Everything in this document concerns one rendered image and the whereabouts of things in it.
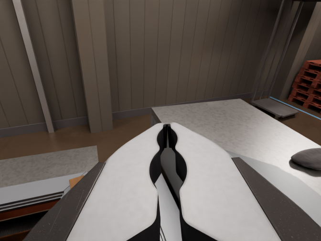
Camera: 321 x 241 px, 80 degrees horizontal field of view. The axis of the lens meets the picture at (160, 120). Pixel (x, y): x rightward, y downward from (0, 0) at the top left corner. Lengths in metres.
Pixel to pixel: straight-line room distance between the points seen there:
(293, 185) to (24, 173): 1.18
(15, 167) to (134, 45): 2.08
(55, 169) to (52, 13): 1.88
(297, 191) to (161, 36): 2.58
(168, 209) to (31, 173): 0.74
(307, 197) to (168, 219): 0.45
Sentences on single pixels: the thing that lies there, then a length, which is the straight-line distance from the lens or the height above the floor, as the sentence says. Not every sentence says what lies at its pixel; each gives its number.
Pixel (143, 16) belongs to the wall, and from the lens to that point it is 2.84.
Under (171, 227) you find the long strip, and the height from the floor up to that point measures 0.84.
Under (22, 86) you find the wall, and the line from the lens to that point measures 2.86.
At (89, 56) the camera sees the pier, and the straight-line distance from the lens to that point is 2.43.
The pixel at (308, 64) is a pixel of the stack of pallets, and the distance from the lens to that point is 4.77.
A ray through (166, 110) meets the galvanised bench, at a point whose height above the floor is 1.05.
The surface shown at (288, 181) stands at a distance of 0.75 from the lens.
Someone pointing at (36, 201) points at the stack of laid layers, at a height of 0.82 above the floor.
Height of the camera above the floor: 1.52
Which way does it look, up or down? 30 degrees down
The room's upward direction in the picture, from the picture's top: 4 degrees clockwise
